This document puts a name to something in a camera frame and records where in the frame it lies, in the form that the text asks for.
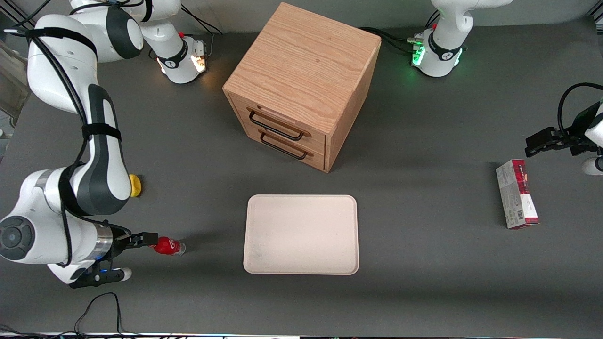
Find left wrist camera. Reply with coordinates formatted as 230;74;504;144
581;156;603;176

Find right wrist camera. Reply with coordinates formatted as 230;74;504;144
69;265;133;289

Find black looped cable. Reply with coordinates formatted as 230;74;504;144
0;292;189;339

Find short black drawer handle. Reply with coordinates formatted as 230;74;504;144
260;132;309;160

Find black left arm base cables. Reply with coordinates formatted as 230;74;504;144
359;9;441;55

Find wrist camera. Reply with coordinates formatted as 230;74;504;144
581;156;603;176
69;265;133;289

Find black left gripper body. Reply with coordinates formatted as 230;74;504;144
556;126;600;156

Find red coke bottle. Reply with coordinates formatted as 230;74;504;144
150;236;186;257

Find grey and red carton box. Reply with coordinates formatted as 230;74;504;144
496;159;540;230

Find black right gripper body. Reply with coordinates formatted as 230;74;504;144
111;233;138;260

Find black right arm base cables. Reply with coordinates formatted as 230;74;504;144
179;6;223;61

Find wooden drawer cabinet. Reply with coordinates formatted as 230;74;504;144
222;2;382;173

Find black arm base cables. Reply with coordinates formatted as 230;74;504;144
359;9;441;55
179;6;223;61

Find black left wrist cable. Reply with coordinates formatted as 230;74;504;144
558;82;603;138

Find long black drawer handle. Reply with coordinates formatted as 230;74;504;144
248;110;305;141

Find beige plastic tray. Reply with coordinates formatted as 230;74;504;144
243;194;359;275

